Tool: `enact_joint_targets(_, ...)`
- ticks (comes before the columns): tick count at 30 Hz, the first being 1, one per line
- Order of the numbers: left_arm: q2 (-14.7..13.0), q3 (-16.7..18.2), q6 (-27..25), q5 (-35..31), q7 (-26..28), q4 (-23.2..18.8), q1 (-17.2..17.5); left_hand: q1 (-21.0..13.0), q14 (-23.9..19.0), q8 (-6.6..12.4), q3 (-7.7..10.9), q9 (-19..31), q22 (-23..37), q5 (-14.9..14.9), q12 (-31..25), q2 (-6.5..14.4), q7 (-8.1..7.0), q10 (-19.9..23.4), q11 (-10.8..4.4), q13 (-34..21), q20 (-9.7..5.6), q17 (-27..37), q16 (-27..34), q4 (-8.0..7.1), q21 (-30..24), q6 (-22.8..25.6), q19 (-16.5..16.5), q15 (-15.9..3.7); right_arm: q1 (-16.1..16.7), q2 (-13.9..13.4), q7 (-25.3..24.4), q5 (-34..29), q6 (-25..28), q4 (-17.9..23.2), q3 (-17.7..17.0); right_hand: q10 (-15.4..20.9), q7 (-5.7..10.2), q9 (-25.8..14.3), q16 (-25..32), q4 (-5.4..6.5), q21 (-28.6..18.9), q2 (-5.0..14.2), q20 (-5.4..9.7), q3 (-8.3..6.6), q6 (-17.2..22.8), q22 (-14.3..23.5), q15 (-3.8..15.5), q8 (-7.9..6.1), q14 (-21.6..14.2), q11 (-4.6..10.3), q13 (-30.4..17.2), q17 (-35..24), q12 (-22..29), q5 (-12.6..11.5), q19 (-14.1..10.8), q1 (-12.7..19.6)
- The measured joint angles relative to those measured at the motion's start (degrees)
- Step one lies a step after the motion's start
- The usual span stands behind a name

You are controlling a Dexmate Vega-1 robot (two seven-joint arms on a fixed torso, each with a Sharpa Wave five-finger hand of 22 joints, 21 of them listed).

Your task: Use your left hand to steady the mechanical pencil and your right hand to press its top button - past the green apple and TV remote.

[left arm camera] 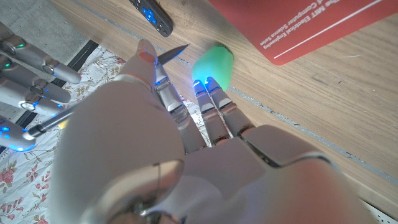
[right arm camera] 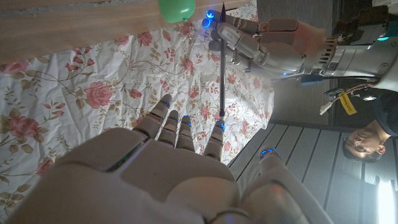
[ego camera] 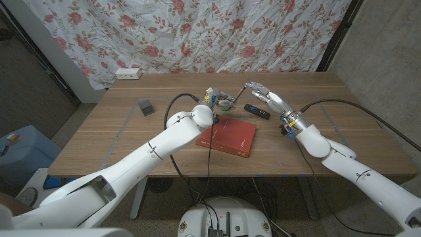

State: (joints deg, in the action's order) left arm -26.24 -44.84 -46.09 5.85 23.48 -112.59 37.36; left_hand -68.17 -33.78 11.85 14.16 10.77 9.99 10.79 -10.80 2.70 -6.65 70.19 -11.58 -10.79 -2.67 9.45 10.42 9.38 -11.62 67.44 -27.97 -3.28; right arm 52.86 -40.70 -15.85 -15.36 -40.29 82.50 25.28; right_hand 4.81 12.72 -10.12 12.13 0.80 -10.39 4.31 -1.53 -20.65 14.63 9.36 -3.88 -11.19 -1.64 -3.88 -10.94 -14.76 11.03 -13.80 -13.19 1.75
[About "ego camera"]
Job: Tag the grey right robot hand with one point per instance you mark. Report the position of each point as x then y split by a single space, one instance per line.
278 102

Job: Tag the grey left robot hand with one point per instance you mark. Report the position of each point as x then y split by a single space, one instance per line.
218 98

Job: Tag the black mechanical pencil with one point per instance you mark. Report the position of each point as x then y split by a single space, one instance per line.
239 94

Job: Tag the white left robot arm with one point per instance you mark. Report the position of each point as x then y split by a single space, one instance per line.
138 163

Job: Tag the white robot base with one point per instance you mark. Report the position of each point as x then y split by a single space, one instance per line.
243 214

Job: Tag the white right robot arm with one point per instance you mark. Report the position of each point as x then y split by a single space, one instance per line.
361 174

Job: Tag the black TV remote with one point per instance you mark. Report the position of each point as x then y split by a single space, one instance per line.
257 111

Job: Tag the red hardcover book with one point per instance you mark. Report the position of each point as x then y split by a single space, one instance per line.
233 135

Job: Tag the floral backdrop sheet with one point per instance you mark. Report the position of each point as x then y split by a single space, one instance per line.
197 33

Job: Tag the small grey box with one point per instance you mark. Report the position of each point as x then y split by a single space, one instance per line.
146 107

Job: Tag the white power strip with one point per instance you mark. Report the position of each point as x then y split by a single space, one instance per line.
128 73

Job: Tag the black backdrop stand pole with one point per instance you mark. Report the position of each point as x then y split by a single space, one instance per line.
342 29

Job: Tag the black round floor fan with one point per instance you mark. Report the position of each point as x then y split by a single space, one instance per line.
159 185

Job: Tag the grey table leg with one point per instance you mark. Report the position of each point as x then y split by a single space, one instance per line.
310 204

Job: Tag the white table leg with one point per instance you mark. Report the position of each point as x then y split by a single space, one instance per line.
136 205

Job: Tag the blue floor item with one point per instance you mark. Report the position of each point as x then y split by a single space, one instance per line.
49 182

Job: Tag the blue storage bin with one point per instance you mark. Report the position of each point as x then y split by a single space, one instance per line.
26 154

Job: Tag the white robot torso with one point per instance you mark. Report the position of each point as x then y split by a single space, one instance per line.
65 233

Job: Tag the Rubik's cube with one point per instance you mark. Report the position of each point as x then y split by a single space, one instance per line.
14 137

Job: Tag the grey sneaker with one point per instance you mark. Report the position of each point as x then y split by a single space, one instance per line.
28 197

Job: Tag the small black device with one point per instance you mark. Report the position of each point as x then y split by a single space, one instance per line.
3 150

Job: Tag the person's bare leg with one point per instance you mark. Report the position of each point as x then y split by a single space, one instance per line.
10 200

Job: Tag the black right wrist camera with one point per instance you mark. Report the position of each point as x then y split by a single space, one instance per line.
287 131

